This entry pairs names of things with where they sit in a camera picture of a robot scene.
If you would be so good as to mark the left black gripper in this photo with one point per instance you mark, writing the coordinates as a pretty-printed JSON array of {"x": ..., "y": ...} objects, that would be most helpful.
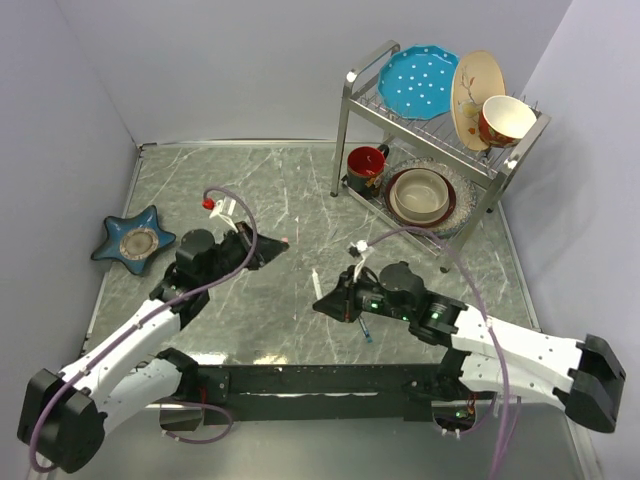
[{"x": 266, "y": 248}]

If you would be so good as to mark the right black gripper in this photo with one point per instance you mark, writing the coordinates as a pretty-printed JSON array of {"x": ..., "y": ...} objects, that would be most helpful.
[{"x": 341, "y": 305}]

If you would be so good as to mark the white orange-tipped marker pen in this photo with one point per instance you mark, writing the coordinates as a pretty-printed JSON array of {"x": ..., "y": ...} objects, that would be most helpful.
[{"x": 316, "y": 284}]

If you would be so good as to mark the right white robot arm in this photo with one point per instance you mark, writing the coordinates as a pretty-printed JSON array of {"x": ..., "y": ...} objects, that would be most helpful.
[{"x": 583, "y": 378}]

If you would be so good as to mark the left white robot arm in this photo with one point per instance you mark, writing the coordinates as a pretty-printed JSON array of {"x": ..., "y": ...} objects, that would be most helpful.
[{"x": 67, "y": 415}]

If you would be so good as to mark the blue marker pen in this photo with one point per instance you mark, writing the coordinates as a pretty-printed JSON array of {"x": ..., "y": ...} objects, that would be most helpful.
[{"x": 365, "y": 330}]

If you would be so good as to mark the red black mug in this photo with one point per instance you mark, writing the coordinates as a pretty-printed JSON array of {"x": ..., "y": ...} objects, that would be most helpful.
[{"x": 365, "y": 166}]

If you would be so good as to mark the blue star-shaped dish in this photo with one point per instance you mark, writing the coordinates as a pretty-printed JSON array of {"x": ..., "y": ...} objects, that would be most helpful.
[{"x": 133, "y": 241}]

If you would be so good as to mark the beige bowl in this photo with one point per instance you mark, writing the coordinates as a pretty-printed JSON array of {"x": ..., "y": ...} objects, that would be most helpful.
[{"x": 419, "y": 195}]

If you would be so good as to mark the steel dish rack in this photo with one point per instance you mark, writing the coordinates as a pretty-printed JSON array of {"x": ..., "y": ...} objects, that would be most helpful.
[{"x": 434, "y": 139}]

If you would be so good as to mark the dark red plate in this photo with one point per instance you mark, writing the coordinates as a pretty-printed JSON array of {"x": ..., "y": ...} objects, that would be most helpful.
[{"x": 420, "y": 197}]

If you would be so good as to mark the blue polka-dot plate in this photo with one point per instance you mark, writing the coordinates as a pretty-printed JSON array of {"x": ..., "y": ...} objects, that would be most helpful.
[{"x": 416, "y": 82}]

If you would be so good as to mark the red white bowl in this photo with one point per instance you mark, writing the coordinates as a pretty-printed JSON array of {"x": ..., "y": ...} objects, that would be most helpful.
[{"x": 504, "y": 121}]

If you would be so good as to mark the cream floral plate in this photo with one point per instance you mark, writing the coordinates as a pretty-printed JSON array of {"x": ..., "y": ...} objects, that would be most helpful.
[{"x": 477, "y": 77}]

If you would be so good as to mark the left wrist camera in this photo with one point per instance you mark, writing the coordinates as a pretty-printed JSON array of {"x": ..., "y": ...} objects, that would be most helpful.
[{"x": 221, "y": 210}]

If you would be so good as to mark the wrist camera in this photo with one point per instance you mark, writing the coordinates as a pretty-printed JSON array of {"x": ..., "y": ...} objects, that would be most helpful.
[
  {"x": 221, "y": 210},
  {"x": 360, "y": 250}
]

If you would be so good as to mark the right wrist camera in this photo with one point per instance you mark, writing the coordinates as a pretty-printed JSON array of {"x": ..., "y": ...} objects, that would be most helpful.
[{"x": 360, "y": 250}]

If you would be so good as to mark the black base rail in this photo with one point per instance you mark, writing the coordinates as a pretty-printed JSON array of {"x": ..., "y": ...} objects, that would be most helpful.
[{"x": 324, "y": 392}]

